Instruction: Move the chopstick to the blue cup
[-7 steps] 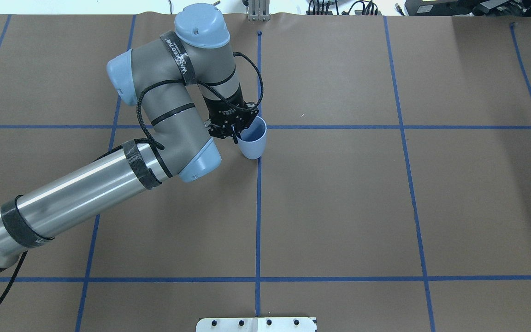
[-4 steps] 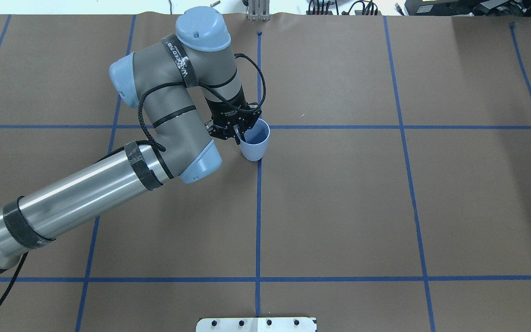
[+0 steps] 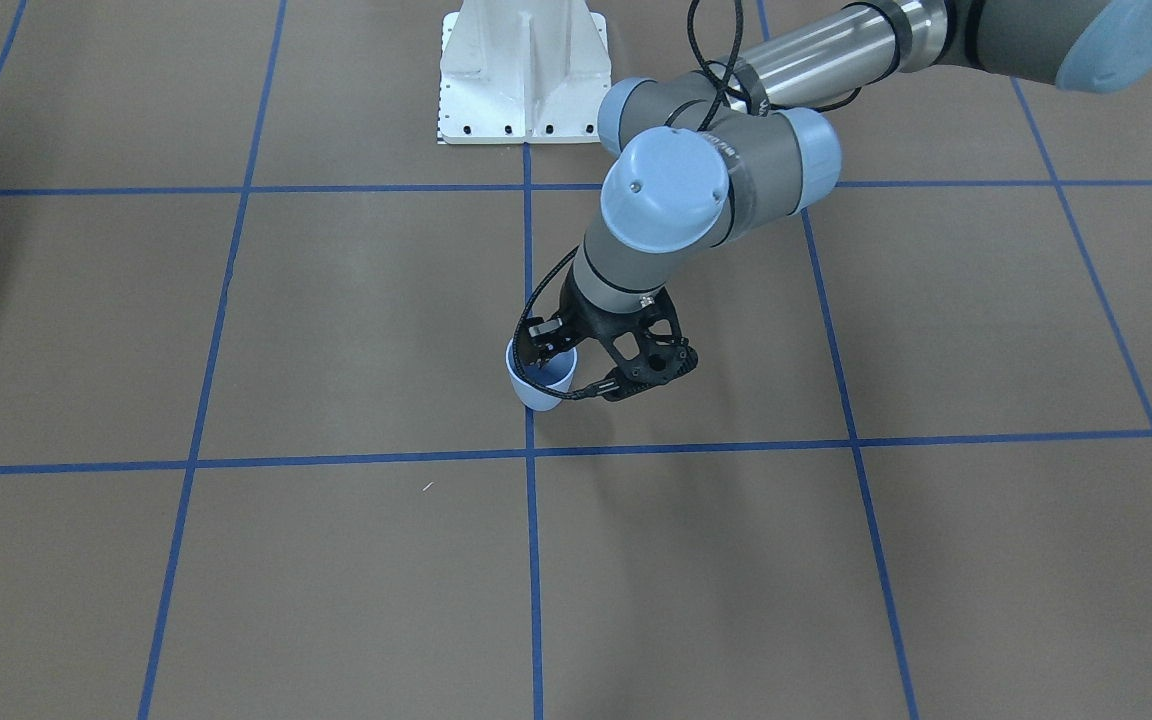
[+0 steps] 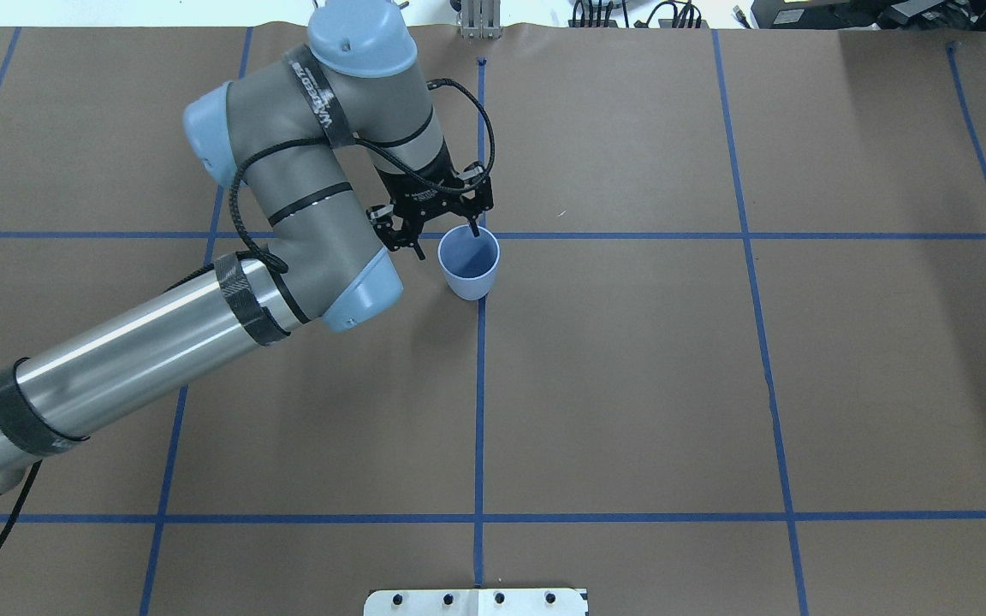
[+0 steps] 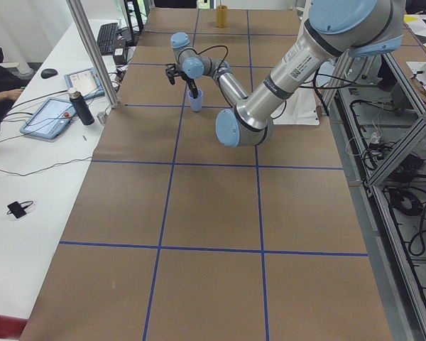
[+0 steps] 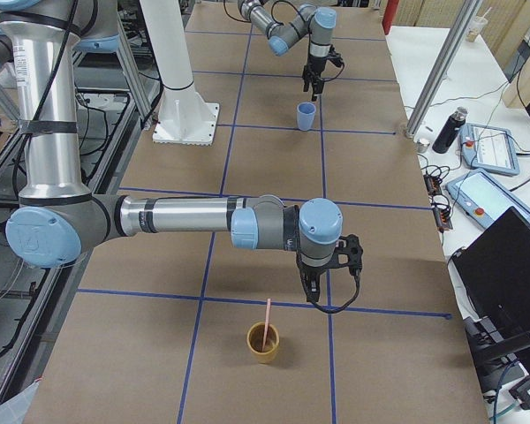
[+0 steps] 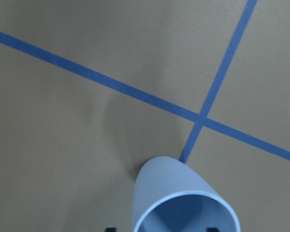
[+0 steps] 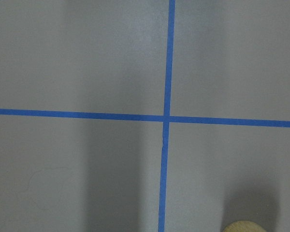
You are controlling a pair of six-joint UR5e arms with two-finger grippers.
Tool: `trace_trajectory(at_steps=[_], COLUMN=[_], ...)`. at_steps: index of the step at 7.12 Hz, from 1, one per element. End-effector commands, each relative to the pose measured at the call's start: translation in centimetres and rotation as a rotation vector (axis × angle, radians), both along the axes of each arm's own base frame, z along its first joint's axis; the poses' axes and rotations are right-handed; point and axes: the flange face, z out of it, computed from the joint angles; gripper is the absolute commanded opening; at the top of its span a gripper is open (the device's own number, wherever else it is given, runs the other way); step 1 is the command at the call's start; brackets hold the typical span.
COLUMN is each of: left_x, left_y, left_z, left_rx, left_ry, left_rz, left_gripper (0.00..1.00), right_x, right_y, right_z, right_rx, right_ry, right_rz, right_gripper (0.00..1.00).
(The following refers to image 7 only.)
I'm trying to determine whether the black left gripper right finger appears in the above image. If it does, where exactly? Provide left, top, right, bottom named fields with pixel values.
left=206, top=227, right=219, bottom=232

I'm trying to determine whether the light blue plastic cup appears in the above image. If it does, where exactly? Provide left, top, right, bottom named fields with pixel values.
left=131, top=156, right=241, bottom=232

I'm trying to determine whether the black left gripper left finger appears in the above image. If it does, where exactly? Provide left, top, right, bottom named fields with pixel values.
left=105, top=227, right=116, bottom=232

